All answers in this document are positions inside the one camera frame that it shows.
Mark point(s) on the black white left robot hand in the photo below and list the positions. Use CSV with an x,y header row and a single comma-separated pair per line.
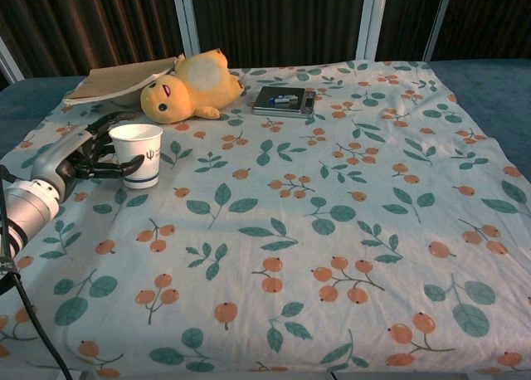
x,y
58,158

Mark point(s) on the white paper cup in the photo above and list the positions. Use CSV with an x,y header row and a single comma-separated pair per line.
x,y
137,141

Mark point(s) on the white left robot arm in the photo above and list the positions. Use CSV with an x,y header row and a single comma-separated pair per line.
x,y
29,208

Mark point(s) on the brown paper notebook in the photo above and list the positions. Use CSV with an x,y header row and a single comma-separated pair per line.
x,y
112,81

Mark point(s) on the yellow plush duck toy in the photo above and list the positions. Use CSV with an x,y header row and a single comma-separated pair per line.
x,y
199,94

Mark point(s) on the blue white battery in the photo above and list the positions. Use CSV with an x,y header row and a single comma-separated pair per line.
x,y
282,99

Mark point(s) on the floral print tablecloth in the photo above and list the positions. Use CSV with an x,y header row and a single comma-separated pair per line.
x,y
290,230

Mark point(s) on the dark brown pleated curtain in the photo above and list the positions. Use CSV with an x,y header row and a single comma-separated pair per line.
x,y
269,23

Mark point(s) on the blue felt table cover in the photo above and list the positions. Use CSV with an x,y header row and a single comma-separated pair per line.
x,y
489,77

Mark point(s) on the white metal frame post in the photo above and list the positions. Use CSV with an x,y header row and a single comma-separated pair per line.
x,y
437,19
186,19
10,60
371,19

